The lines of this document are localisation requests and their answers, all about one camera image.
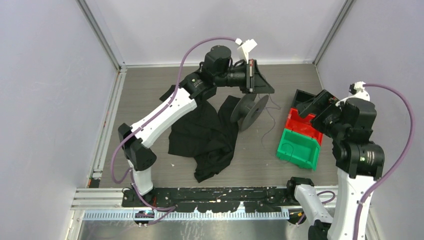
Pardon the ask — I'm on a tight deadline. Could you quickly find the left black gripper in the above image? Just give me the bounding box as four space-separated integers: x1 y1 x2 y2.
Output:
215 59 276 95

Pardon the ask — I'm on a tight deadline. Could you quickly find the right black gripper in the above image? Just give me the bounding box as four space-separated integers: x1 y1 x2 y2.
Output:
296 87 347 138

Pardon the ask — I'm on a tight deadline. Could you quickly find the thin purple wire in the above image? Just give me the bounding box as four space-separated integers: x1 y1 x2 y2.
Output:
260 93 282 147

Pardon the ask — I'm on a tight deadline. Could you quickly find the grey plastic cable spool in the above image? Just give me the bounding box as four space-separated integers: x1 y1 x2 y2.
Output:
230 93 269 132

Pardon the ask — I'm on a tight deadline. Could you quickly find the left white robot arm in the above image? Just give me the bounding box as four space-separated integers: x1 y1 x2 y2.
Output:
118 39 275 207

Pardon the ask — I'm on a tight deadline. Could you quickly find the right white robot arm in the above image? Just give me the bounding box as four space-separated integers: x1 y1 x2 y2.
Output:
285 90 385 240

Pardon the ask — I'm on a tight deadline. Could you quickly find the black plastic bin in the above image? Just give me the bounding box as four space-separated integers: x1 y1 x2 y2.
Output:
291 89 315 109

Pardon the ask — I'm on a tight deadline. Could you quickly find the red plastic bin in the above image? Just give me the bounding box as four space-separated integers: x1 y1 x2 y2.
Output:
284 107 323 146

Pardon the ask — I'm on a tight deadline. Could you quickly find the green plastic bin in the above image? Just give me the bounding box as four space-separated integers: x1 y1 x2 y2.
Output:
276 129 321 171

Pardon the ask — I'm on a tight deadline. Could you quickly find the black cloth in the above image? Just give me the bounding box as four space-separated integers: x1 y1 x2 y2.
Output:
168 95 240 183

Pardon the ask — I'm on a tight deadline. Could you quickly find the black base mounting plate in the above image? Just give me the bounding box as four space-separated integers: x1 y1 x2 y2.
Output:
142 186 300 213

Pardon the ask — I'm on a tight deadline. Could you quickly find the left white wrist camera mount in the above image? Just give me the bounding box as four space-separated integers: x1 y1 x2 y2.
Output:
234 38 258 61

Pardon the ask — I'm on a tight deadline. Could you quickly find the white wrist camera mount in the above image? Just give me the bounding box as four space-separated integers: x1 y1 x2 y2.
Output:
234 38 258 61
335 81 370 107

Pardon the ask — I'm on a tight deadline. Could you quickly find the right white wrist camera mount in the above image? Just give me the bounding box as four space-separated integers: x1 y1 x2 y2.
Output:
335 81 370 107

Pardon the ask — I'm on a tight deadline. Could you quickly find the thin black wire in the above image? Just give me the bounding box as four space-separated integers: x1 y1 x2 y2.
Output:
281 142 294 163

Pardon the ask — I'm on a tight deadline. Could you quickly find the white slotted cable duct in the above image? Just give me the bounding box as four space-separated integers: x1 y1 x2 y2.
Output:
82 209 290 221

